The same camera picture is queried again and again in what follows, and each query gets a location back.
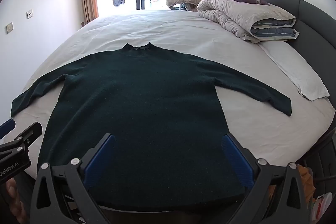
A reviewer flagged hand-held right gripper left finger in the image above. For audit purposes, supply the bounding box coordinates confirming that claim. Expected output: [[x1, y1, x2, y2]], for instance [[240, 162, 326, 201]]
[[29, 133, 116, 224]]

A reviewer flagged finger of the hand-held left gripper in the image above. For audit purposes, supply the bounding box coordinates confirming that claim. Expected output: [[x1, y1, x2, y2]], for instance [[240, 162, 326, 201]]
[[0, 119, 16, 140], [0, 122, 43, 163]]

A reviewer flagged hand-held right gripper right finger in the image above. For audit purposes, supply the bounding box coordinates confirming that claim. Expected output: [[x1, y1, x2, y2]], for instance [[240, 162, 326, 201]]
[[222, 132, 307, 224]]

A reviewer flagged dark green sweater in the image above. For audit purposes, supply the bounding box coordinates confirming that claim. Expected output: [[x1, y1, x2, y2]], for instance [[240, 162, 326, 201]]
[[10, 42, 292, 212]]

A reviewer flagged person's left hand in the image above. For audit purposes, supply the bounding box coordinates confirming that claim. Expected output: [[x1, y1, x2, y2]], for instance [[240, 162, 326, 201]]
[[7, 178, 27, 223]]

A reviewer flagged orange cloth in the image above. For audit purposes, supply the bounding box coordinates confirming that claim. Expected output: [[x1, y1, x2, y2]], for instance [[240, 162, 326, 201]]
[[299, 165, 315, 201]]

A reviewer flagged white plastic bag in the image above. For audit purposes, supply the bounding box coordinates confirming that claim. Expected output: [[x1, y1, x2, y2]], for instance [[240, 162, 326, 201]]
[[312, 194, 332, 216]]

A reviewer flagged white pillow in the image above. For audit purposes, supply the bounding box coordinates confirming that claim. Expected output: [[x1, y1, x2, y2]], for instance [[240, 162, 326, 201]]
[[259, 40, 330, 101]]

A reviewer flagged bed with white sheet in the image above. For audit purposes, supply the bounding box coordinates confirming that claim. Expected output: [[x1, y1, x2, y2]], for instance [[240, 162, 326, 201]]
[[12, 9, 334, 180]]

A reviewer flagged folded grey duvet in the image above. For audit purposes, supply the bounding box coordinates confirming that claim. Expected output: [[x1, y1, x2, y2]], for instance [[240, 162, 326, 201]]
[[196, 0, 300, 43]]

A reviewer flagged dark grey upholstered bed frame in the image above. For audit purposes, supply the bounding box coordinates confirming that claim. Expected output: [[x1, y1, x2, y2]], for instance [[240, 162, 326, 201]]
[[260, 0, 336, 188]]

